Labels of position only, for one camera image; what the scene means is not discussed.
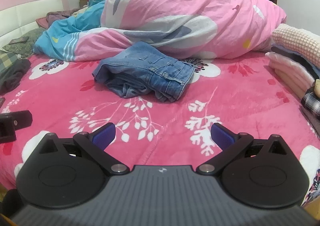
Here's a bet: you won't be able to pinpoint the pink and white headboard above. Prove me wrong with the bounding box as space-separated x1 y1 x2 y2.
0 0 70 46

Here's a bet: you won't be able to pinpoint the beige waffle knit cloth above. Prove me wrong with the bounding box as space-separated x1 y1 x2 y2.
271 23 320 58

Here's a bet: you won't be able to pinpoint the pink and blue quilt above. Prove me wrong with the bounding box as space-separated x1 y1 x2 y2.
34 0 287 63

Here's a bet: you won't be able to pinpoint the blue denim jeans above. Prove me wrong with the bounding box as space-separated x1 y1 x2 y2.
92 42 195 103

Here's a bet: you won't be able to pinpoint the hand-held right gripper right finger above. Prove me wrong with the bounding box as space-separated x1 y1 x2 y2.
196 123 288 175

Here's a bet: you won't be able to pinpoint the pink floral blanket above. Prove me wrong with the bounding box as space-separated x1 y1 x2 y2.
0 53 320 206

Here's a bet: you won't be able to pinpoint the pink folded cloth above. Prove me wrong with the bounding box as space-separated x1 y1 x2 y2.
265 52 316 101

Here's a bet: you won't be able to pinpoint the dark grey garment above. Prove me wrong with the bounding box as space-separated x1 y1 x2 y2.
0 58 32 95

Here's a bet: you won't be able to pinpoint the green floral pillow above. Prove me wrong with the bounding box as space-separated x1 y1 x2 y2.
2 27 47 59

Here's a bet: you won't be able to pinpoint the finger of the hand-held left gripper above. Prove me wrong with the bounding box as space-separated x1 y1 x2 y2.
0 110 33 143

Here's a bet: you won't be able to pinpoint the purple garment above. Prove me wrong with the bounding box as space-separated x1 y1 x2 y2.
36 7 83 29

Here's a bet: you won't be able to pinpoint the dark phone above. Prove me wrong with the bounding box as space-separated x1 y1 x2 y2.
8 36 30 45

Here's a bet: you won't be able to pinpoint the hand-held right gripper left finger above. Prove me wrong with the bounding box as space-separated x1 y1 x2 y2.
37 123 130 175

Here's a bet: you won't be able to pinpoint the black white plaid garment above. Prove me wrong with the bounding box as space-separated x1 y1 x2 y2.
300 86 320 119

